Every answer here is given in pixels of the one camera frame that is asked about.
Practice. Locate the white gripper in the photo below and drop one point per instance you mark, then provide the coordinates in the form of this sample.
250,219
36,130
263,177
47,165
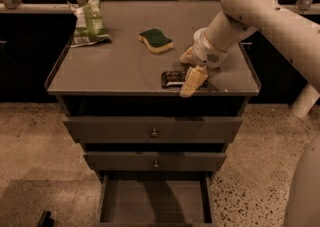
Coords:
206,52

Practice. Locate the chocolate rxbar wrapper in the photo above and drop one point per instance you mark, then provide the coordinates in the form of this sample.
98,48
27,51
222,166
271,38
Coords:
175,79

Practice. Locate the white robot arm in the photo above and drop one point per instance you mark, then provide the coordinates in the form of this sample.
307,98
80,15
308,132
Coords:
298,40

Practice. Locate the grey drawer cabinet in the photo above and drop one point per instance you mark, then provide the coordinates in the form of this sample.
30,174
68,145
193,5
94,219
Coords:
122,78

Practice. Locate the top grey drawer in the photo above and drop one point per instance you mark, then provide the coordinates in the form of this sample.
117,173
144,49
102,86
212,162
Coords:
97,129

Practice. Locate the grey drawer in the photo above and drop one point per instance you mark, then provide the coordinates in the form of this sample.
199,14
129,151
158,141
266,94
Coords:
97,129
161,199
152,161

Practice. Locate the middle grey drawer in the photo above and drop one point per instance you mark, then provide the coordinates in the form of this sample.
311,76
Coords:
152,161

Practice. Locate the bottom grey drawer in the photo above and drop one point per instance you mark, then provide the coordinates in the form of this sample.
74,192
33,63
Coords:
161,199

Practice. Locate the green yellow sponge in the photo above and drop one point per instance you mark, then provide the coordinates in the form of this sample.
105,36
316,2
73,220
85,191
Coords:
155,41

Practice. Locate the green chip bag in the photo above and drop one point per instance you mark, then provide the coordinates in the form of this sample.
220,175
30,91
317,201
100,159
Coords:
90,28

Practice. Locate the black object on floor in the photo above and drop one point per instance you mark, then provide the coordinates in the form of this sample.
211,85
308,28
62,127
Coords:
45,220

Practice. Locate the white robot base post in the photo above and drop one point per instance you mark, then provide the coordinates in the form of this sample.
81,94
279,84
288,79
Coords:
305,101

